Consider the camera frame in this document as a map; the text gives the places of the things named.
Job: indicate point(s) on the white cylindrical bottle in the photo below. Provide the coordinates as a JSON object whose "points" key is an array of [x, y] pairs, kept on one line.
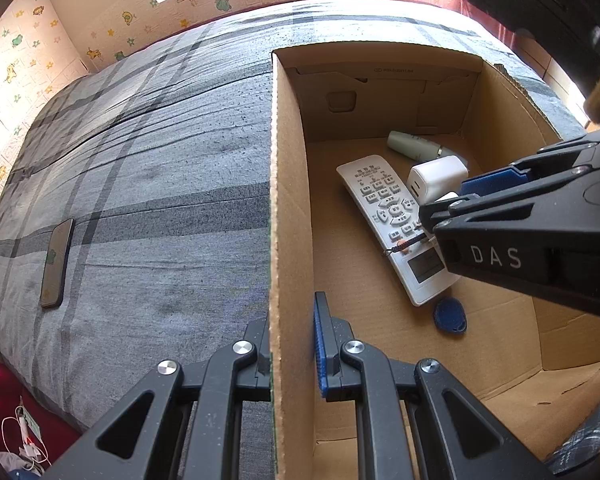
{"points": [[410, 144]]}

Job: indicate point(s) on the black smartphone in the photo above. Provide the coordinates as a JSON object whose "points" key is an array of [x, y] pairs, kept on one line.
{"points": [[57, 265]]}

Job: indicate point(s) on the blue key fob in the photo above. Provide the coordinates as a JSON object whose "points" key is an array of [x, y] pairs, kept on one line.
{"points": [[450, 315]]}

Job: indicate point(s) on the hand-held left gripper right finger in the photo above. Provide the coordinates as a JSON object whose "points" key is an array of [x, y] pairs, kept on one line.
{"points": [[322, 350]]}

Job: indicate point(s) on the white power strip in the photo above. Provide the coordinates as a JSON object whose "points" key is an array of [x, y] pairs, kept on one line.
{"points": [[30, 440]]}

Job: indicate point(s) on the white remote control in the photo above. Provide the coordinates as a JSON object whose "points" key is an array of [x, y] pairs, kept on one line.
{"points": [[380, 195]]}

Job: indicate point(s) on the grey plaid blanket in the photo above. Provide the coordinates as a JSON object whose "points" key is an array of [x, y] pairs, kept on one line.
{"points": [[155, 160]]}

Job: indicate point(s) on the dark red cloth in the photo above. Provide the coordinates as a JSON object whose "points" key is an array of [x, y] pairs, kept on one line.
{"points": [[10, 390]]}

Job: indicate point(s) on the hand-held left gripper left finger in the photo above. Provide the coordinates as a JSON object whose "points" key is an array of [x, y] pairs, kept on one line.
{"points": [[260, 360]]}

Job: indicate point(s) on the white charger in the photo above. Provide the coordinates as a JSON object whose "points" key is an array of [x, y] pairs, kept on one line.
{"points": [[437, 175]]}

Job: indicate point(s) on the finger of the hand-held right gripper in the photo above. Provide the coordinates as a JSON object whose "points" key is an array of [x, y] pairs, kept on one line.
{"points": [[445, 212], [490, 180]]}

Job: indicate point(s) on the red bed sheet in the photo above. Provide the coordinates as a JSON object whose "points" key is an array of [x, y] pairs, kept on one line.
{"points": [[475, 7]]}

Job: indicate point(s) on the brown cardboard box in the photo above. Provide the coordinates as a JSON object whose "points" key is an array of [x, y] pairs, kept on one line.
{"points": [[290, 260]]}

